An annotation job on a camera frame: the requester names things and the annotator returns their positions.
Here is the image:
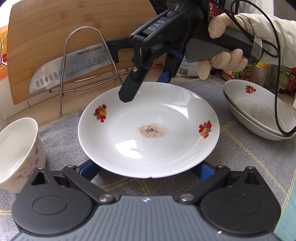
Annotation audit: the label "white plate with stain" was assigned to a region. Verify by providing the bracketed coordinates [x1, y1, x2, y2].
[78, 82, 220, 179]

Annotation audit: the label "white bowl pink flowers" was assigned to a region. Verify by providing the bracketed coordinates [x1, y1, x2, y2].
[1, 118, 46, 193]

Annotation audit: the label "right beige sleeve forearm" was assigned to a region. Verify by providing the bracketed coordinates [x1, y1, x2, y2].
[235, 13, 295, 68]

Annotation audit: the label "steel kitchen knife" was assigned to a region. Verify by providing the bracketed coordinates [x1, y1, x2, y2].
[29, 37, 133, 97]

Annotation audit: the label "right gloved hand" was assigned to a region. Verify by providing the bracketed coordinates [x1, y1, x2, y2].
[197, 12, 248, 80]

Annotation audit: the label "white packaged bag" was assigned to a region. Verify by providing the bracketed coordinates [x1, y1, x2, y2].
[176, 56, 198, 77]

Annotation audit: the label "grey checked cloth mat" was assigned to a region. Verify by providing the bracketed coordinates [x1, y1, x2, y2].
[0, 77, 296, 241]

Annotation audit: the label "lower stacked white plate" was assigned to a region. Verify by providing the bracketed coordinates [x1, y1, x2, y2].
[224, 96, 295, 141]

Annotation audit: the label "stacked white plate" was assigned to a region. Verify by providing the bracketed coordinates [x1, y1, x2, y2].
[224, 96, 295, 141]
[223, 79, 284, 137]

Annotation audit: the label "upper stacked white plate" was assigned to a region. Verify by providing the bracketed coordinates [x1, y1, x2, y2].
[223, 79, 284, 137]

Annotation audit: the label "bamboo cutting board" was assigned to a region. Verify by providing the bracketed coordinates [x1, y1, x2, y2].
[7, 0, 156, 104]

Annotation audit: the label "orange cooking wine jug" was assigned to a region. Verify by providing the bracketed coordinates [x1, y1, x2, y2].
[0, 25, 8, 81]

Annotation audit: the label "metal wire rack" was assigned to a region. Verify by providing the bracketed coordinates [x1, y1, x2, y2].
[49, 26, 129, 118]

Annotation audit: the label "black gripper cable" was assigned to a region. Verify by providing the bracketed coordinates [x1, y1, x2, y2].
[215, 0, 296, 137]

